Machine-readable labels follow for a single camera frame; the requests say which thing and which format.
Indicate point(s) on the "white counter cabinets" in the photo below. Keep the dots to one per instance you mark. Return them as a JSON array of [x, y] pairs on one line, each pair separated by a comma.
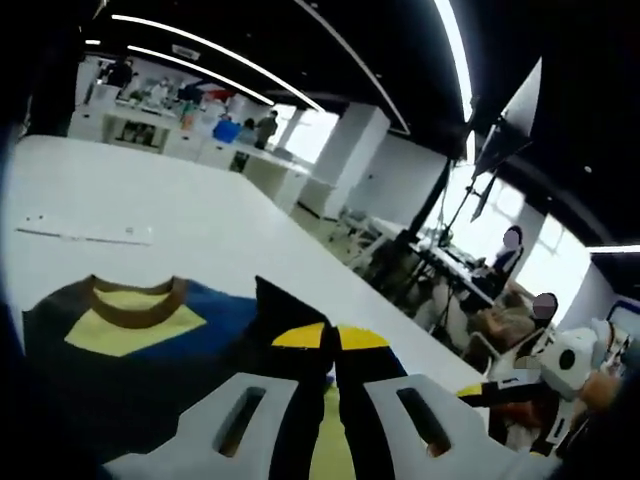
[[200, 145]]

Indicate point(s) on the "long ceiling light strip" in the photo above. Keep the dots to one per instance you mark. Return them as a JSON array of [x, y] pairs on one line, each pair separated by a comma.
[[457, 55], [220, 55], [200, 67]]

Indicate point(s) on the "white square pillar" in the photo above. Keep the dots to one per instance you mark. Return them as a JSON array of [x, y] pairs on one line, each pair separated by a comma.
[[350, 160]]

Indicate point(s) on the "person's right hand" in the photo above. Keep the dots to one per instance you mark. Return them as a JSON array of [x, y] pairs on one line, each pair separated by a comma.
[[602, 397]]

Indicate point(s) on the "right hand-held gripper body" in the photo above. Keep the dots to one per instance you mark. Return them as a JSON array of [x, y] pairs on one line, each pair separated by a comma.
[[567, 362]]

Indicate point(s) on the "blue storage bin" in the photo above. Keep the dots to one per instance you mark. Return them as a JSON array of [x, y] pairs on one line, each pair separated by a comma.
[[226, 131]]

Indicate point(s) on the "yellow garment with dark sleeves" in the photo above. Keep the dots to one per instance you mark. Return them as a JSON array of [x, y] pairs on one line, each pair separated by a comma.
[[150, 345]]

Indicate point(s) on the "thin template strip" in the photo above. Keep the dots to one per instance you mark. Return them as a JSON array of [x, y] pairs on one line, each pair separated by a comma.
[[85, 232]]

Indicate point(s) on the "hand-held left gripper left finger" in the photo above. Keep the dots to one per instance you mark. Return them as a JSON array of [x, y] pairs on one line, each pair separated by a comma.
[[210, 450]]

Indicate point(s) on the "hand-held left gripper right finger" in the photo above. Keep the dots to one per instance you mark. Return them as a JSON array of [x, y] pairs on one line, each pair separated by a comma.
[[400, 450]]

